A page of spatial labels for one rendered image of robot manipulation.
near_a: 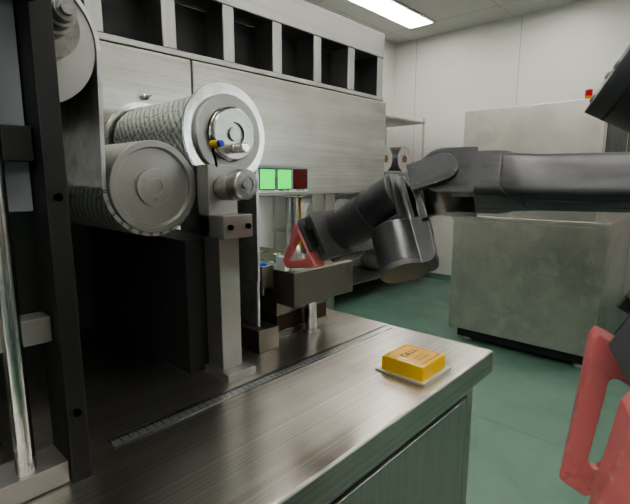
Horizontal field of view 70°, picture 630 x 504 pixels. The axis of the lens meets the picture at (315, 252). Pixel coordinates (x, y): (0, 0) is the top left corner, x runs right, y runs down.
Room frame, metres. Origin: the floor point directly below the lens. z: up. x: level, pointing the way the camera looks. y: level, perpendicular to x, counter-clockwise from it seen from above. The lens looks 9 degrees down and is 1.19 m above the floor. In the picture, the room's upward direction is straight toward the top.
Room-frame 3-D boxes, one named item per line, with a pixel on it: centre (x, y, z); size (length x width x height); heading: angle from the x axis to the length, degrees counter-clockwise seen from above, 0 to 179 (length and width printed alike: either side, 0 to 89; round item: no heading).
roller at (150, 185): (0.68, 0.30, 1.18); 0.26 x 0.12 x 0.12; 47
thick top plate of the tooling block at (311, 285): (0.93, 0.13, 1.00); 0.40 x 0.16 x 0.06; 47
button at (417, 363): (0.65, -0.15, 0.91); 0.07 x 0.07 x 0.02; 47
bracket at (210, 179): (0.63, 0.12, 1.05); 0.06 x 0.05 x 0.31; 47
